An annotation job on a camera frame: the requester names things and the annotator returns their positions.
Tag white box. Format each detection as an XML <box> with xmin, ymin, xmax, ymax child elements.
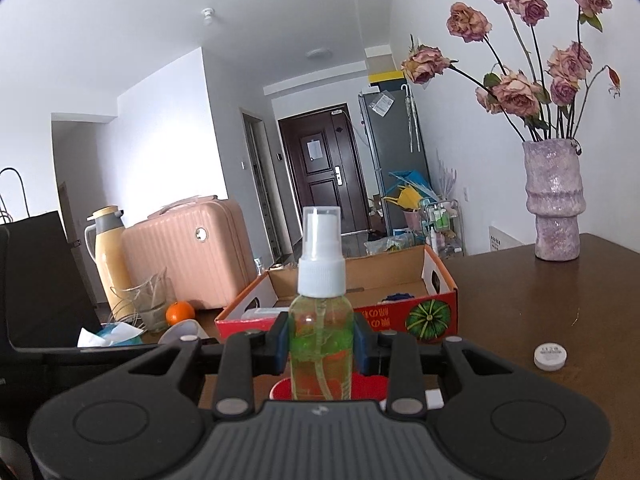
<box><xmin>365</xmin><ymin>46</ymin><xmax>396</xmax><ymax>73</ymax></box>

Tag yellow and dark box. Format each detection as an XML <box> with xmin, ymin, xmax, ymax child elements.
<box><xmin>368</xmin><ymin>67</ymin><xmax>407</xmax><ymax>92</ymax></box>

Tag red and white lint brush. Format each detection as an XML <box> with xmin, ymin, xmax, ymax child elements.
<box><xmin>270</xmin><ymin>372</ymin><xmax>445</xmax><ymax>409</ymax></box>

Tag blue and yellow bag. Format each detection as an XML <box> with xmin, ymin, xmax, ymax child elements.
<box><xmin>387</xmin><ymin>170</ymin><xmax>431</xmax><ymax>211</ymax></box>

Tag pink hard-shell suitcase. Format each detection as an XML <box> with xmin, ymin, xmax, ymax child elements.
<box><xmin>121</xmin><ymin>195</ymin><xmax>258</xmax><ymax>311</ymax></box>

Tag metal trolley rack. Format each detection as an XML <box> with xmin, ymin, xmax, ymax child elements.
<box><xmin>420</xmin><ymin>199</ymin><xmax>466</xmax><ymax>257</ymax></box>

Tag small white round lid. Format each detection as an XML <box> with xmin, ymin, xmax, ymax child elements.
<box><xmin>533</xmin><ymin>343</ymin><xmax>569</xmax><ymax>372</ymax></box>

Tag orange fruit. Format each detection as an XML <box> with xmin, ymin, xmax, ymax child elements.
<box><xmin>166</xmin><ymin>301</ymin><xmax>196</xmax><ymax>328</ymax></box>

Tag green spray bottle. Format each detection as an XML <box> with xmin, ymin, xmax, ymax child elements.
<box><xmin>289</xmin><ymin>206</ymin><xmax>355</xmax><ymax>402</ymax></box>

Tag dark brown entrance door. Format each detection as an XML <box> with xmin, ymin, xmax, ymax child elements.
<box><xmin>278</xmin><ymin>107</ymin><xmax>372</xmax><ymax>236</ymax></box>

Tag clear folded umbrella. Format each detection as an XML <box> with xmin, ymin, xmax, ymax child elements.
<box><xmin>402</xmin><ymin>85</ymin><xmax>423</xmax><ymax>153</ymax></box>

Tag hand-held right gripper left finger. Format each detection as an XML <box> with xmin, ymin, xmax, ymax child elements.
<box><xmin>50</xmin><ymin>311</ymin><xmax>292</xmax><ymax>419</ymax></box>

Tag red cardboard box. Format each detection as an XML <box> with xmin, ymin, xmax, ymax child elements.
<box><xmin>215</xmin><ymin>244</ymin><xmax>459</xmax><ymax>346</ymax></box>

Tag yellow thermos jug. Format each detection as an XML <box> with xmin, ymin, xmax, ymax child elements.
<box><xmin>84</xmin><ymin>206</ymin><xmax>136</xmax><ymax>321</ymax></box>

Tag blue tissue pack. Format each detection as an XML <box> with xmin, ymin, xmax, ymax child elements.
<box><xmin>77</xmin><ymin>322</ymin><xmax>146</xmax><ymax>347</ymax></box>

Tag pink textured vase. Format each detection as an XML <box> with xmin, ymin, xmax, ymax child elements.
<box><xmin>522</xmin><ymin>138</ymin><xmax>587</xmax><ymax>262</ymax></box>

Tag pale grey rounded object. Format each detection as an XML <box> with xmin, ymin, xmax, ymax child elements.
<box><xmin>159</xmin><ymin>321</ymin><xmax>207</xmax><ymax>345</ymax></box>

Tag white flat board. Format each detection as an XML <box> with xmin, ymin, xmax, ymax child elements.
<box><xmin>487</xmin><ymin>225</ymin><xmax>526</xmax><ymax>253</ymax></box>

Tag black paper bag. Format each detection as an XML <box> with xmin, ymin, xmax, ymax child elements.
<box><xmin>0</xmin><ymin>167</ymin><xmax>103</xmax><ymax>351</ymax></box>

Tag grey refrigerator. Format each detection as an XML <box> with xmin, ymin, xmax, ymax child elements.
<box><xmin>357</xmin><ymin>87</ymin><xmax>432</xmax><ymax>236</ymax></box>

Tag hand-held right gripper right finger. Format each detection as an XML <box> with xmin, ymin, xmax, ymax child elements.
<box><xmin>352</xmin><ymin>311</ymin><xmax>577</xmax><ymax>419</ymax></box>

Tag clear glass pitcher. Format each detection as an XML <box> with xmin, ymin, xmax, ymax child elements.
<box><xmin>109</xmin><ymin>267</ymin><xmax>171</xmax><ymax>333</ymax></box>

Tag bunch of dried pink roses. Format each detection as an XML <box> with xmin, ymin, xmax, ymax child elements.
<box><xmin>400</xmin><ymin>0</ymin><xmax>622</xmax><ymax>143</ymax></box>

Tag purple dried grass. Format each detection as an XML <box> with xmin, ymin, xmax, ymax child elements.
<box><xmin>435</xmin><ymin>150</ymin><xmax>458</xmax><ymax>201</ymax></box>

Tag paper notes on refrigerator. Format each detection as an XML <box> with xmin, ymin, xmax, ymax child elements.
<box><xmin>370</xmin><ymin>92</ymin><xmax>396</xmax><ymax>117</ymax></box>

